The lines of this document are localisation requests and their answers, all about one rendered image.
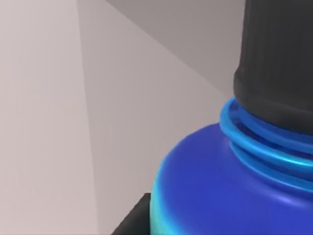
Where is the blue bottle with black cap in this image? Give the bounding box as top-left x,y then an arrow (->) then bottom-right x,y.
148,0 -> 313,235

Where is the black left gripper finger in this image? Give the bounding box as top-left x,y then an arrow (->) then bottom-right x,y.
112,192 -> 152,235

